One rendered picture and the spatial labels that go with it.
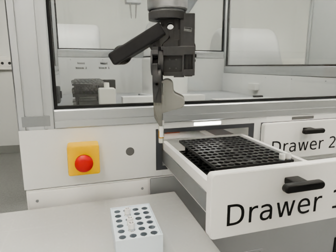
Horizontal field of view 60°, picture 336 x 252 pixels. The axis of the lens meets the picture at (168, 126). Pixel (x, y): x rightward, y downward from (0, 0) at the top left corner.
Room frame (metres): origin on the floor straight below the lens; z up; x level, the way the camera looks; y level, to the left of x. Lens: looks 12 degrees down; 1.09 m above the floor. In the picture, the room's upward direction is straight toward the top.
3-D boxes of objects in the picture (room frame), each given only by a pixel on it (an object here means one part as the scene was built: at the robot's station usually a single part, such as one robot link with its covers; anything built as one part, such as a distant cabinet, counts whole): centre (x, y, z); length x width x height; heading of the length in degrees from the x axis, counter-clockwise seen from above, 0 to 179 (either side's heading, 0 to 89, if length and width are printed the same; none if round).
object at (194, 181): (0.67, -0.14, 0.86); 0.40 x 0.26 x 0.06; 17
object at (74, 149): (0.66, 0.20, 0.88); 0.07 x 0.05 x 0.07; 107
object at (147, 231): (0.52, 0.07, 0.78); 0.12 x 0.08 x 0.04; 15
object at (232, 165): (0.56, -0.17, 0.90); 0.18 x 0.02 x 0.01; 107
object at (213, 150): (0.66, -0.15, 0.87); 0.22 x 0.18 x 0.06; 17
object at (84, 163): (0.63, 0.19, 0.88); 0.04 x 0.03 x 0.04; 107
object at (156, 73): (0.55, 0.02, 1.07); 0.05 x 0.02 x 0.09; 178
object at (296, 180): (0.44, -0.21, 0.91); 0.07 x 0.04 x 0.01; 107
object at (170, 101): (0.56, 0.00, 1.02); 0.06 x 0.03 x 0.09; 88
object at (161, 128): (0.57, 0.01, 0.96); 0.01 x 0.01 x 0.05
